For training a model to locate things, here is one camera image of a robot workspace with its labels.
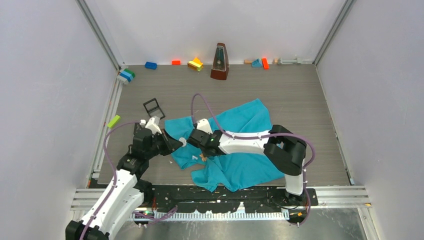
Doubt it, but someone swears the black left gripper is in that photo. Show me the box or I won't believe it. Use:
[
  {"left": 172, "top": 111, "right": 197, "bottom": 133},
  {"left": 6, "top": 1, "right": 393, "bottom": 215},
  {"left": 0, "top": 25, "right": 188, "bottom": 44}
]
[{"left": 145, "top": 129, "right": 183, "bottom": 160}]

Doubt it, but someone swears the white round brooch backing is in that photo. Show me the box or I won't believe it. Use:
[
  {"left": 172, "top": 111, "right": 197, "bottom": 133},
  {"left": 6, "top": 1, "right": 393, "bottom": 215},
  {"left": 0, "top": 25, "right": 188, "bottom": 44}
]
[{"left": 178, "top": 137, "right": 187, "bottom": 147}]

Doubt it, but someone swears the orange copper brooch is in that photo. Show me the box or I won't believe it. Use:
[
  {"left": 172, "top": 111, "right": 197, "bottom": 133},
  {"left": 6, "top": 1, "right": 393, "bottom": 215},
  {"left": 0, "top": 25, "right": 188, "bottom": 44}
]
[{"left": 199, "top": 153, "right": 208, "bottom": 162}]

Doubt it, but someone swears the turquoise t-shirt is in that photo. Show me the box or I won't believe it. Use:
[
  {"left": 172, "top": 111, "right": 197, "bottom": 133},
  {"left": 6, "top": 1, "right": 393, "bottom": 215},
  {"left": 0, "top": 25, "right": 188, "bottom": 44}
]
[{"left": 171, "top": 98, "right": 285, "bottom": 192}]

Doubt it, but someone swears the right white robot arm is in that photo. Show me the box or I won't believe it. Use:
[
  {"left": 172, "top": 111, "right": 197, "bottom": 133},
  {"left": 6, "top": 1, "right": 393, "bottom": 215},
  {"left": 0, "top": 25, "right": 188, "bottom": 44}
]
[{"left": 187, "top": 125, "right": 308, "bottom": 205}]

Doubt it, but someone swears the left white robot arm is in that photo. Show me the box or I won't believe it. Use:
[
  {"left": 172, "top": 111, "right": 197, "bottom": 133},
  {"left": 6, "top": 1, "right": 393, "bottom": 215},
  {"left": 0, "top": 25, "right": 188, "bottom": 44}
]
[{"left": 65, "top": 127, "right": 184, "bottom": 240}]

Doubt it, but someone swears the open black empty box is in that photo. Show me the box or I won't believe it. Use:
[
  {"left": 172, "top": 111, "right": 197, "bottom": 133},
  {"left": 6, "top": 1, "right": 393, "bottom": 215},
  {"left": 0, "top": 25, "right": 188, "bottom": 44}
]
[{"left": 143, "top": 98, "right": 166, "bottom": 120}]

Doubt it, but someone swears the lime green block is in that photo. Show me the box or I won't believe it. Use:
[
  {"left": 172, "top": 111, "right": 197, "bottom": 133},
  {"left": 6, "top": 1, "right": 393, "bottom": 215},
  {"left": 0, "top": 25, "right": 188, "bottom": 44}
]
[{"left": 106, "top": 115, "right": 121, "bottom": 129}]

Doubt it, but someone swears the brown wooden metronome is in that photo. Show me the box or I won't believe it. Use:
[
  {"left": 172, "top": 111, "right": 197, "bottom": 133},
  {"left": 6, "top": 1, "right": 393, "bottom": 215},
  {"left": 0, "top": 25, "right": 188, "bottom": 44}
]
[{"left": 210, "top": 42, "right": 229, "bottom": 81}]

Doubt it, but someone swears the yellow green block stack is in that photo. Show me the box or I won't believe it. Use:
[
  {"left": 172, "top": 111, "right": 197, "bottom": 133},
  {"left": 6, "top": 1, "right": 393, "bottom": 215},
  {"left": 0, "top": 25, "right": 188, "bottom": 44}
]
[{"left": 187, "top": 57, "right": 204, "bottom": 72}]

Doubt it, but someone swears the blue green white block stack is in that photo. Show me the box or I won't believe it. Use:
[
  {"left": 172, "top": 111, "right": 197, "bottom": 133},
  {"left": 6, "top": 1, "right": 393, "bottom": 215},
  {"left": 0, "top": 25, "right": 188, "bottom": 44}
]
[{"left": 116, "top": 68, "right": 136, "bottom": 85}]

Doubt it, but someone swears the small red block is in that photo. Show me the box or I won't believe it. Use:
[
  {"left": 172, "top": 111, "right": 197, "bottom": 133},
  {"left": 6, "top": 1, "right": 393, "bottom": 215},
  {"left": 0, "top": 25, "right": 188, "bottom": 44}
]
[{"left": 171, "top": 59, "right": 181, "bottom": 65}]

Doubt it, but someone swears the blue toy brick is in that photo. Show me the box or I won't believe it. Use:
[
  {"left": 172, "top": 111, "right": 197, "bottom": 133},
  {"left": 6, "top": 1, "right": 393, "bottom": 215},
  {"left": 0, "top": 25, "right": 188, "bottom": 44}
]
[{"left": 144, "top": 61, "right": 158, "bottom": 70}]

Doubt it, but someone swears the blue triangular block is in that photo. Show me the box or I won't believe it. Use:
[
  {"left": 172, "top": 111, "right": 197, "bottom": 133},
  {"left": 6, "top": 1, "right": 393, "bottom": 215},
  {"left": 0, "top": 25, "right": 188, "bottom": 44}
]
[{"left": 251, "top": 58, "right": 263, "bottom": 68}]

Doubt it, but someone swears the orange red upright block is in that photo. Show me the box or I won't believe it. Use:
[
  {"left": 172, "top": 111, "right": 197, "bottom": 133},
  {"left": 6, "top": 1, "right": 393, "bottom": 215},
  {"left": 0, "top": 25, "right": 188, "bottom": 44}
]
[{"left": 261, "top": 57, "right": 270, "bottom": 70}]

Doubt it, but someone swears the grey metal clamp piece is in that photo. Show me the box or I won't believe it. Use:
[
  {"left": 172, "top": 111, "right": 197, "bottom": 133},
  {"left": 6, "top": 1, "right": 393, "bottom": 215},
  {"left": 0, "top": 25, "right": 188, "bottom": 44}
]
[{"left": 276, "top": 57, "right": 303, "bottom": 65}]

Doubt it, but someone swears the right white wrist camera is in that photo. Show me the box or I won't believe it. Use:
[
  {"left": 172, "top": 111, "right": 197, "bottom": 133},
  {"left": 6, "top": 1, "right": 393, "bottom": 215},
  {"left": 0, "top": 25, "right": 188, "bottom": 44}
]
[{"left": 193, "top": 118, "right": 213, "bottom": 135}]

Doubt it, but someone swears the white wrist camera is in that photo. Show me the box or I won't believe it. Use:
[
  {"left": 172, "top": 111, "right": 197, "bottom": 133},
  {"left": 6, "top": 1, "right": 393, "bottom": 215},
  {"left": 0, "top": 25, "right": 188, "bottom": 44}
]
[
  {"left": 193, "top": 118, "right": 213, "bottom": 135},
  {"left": 138, "top": 116, "right": 162, "bottom": 134}
]

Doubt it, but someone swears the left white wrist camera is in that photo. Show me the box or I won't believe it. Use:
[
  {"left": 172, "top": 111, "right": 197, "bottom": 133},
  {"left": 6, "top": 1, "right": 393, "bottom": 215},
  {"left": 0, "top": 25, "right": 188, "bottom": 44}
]
[{"left": 138, "top": 116, "right": 162, "bottom": 134}]

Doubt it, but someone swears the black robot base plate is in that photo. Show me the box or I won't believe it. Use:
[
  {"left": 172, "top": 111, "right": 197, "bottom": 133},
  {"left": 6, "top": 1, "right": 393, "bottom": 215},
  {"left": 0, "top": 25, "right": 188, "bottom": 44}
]
[{"left": 136, "top": 181, "right": 319, "bottom": 224}]

